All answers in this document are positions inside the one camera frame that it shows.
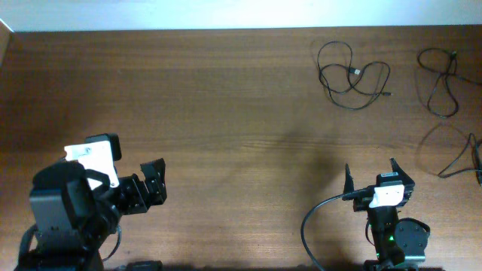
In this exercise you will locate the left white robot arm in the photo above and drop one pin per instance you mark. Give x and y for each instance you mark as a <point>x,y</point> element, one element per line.
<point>76,209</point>

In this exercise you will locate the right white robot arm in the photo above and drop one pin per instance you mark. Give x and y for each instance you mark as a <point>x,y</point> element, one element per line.
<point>399,243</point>

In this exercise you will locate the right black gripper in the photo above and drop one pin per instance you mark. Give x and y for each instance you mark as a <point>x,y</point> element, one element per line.
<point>408,184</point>

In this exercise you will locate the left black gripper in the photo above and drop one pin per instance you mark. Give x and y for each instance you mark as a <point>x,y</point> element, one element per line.
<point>156,179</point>

